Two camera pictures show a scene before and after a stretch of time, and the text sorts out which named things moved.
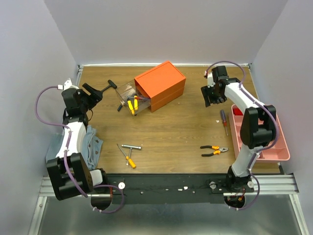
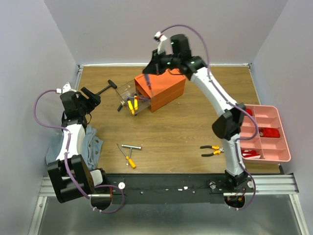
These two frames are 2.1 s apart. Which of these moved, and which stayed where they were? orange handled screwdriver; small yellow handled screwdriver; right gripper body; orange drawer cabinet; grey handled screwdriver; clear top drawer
Moved: right gripper body; grey handled screwdriver
Stayed: clear top drawer; orange drawer cabinet; small yellow handled screwdriver; orange handled screwdriver
